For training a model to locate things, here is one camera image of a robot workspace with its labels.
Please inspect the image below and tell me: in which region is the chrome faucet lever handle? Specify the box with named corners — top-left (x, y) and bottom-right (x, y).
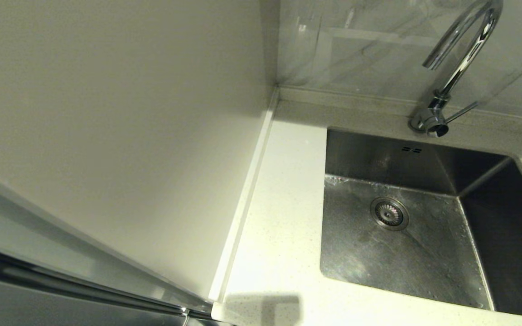
top-left (445, 102), bottom-right (479, 124)

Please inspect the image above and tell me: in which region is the stainless steel sink basin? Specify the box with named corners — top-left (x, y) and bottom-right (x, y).
top-left (320, 128), bottom-right (522, 320)

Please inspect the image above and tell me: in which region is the white countertop edge strip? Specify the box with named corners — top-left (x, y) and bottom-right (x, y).
top-left (209, 88), bottom-right (280, 304)

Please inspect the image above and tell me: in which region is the round metal drain strainer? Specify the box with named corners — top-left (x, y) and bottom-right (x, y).
top-left (370, 197), bottom-right (410, 231)

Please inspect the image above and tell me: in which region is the white cabinet side panel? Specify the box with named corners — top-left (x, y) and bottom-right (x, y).
top-left (0, 0), bottom-right (281, 303)

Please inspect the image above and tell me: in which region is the chrome gooseneck faucet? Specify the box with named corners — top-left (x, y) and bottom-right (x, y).
top-left (408, 0), bottom-right (504, 138)

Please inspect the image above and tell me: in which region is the dark refrigerator door handle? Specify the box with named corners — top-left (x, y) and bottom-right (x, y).
top-left (0, 247), bottom-right (212, 320)

